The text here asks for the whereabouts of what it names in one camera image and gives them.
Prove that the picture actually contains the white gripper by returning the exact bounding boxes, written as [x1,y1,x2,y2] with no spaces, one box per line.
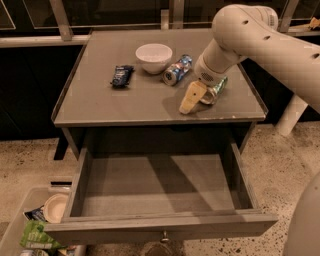
[179,53,228,114]

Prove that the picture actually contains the green soda can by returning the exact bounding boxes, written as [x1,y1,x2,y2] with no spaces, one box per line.
[200,77,228,105]

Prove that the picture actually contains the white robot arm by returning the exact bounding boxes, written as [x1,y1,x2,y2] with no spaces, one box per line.
[180,4,320,256]

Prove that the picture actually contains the blue soda can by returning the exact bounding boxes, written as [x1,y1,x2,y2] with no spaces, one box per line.
[162,54,192,86]

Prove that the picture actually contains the grey cabinet with top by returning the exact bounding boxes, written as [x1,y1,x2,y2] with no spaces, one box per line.
[52,29,267,155]

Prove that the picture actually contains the open grey top drawer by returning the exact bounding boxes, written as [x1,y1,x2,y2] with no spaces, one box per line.
[45,144,278,244]

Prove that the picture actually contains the metal drawer knob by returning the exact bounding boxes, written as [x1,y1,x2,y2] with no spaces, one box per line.
[160,231,170,243]

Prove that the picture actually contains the white ceramic bowl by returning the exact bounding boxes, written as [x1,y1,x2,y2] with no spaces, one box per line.
[135,43,173,74]

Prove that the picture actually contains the dark blue snack bag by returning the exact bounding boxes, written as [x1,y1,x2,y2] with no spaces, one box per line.
[110,65,134,89]

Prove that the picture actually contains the white bowl in bin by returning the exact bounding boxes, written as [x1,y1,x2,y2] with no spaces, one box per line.
[43,193,68,223]

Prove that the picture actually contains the clear plastic storage bin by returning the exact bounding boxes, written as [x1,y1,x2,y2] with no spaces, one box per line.
[0,186,70,256]

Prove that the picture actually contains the dark snack bag in bin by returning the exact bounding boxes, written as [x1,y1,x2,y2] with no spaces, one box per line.
[23,206,46,221]

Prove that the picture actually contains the green chip bag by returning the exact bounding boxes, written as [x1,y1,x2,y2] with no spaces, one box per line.
[20,220,63,249]

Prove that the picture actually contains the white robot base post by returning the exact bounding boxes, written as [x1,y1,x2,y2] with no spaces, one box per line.
[276,95,308,136]

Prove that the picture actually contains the metal railing frame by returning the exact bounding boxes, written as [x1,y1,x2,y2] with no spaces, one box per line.
[0,0,320,41]

